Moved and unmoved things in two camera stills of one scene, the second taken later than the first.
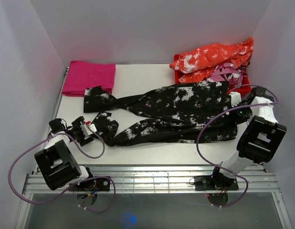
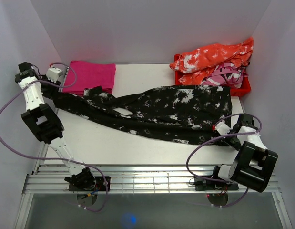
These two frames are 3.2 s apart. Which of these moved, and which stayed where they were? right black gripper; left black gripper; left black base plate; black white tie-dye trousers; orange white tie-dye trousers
Moved: black white tie-dye trousers; right black gripper; left black gripper
Stayed: orange white tie-dye trousers; left black base plate
